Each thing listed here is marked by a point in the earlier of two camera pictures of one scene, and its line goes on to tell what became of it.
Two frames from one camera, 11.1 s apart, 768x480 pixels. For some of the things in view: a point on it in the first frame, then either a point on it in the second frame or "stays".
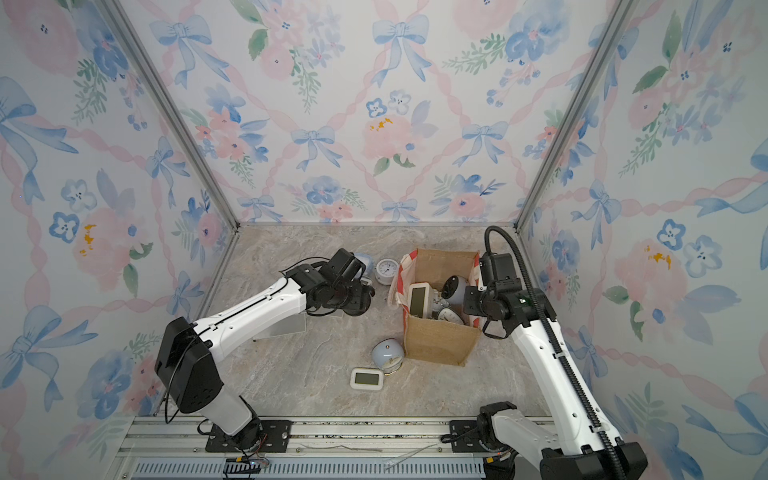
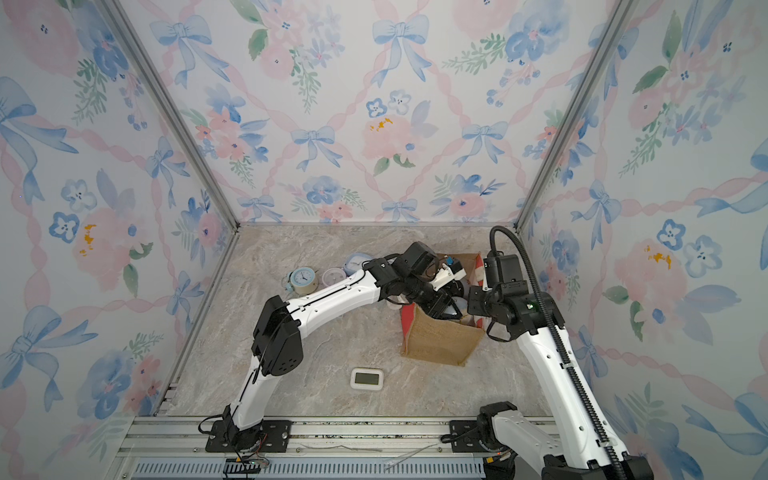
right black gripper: [469, 304] stays
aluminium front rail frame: [158, 447] stays
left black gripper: [363, 297] -> [440, 305]
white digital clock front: [371, 379] stays
